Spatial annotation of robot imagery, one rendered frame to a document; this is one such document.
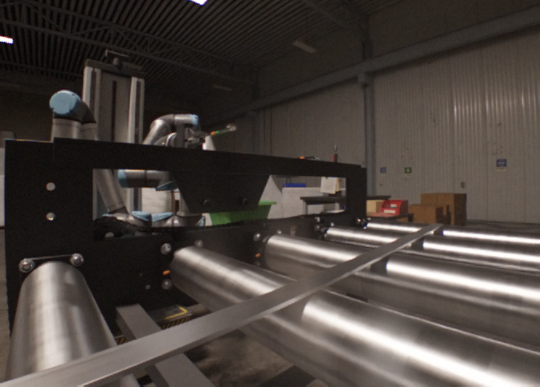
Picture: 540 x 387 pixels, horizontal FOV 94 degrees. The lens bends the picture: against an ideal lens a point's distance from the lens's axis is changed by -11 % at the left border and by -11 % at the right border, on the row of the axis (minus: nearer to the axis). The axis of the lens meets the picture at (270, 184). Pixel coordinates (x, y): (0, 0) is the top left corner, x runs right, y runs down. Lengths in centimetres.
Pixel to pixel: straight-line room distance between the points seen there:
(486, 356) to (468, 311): 27
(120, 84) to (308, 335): 181
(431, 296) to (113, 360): 51
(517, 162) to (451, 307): 1013
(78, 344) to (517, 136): 1073
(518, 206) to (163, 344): 1055
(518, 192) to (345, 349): 1037
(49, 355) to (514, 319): 61
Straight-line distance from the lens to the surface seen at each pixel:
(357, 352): 35
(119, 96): 195
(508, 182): 1067
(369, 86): 1262
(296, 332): 40
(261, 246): 91
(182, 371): 51
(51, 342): 35
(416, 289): 61
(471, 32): 1125
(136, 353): 28
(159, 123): 163
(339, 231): 106
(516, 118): 1084
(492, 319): 59
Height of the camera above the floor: 106
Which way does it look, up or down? 1 degrees up
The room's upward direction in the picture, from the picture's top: straight up
